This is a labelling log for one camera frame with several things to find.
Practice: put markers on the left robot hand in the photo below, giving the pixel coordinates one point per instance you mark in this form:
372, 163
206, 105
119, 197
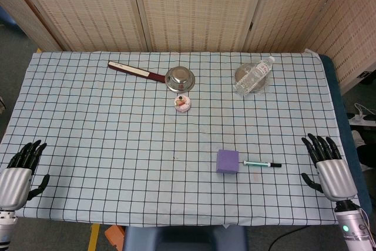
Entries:
14, 178

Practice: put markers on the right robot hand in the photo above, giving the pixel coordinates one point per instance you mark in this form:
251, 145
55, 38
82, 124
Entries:
335, 177

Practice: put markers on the green marker pen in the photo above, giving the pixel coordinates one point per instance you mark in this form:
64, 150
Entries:
261, 163

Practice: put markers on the purple foam cube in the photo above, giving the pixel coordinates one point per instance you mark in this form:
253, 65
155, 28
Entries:
226, 161

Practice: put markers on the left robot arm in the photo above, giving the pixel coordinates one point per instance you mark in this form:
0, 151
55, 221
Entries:
6, 227

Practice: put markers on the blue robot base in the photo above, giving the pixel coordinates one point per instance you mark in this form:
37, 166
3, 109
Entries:
182, 237

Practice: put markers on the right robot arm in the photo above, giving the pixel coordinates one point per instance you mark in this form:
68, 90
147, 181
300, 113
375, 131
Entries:
354, 224

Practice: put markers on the white power strip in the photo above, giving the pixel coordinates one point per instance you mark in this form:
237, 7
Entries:
362, 115

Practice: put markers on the checkered blue tablecloth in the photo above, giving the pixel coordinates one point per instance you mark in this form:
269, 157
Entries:
117, 145

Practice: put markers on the orange object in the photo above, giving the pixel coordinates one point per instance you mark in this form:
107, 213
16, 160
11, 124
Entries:
115, 233

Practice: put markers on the clear plastic water bottle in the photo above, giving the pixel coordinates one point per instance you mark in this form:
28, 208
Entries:
255, 76

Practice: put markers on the dark red folding fan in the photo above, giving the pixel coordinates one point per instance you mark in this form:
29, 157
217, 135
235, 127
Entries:
133, 70

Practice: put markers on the pink toy cake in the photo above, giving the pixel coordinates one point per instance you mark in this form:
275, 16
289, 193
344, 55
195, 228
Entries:
183, 103

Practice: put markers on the steel bowl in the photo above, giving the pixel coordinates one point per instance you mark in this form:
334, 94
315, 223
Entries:
179, 79

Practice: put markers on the beige folding screen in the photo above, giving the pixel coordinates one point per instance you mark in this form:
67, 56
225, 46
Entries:
188, 7

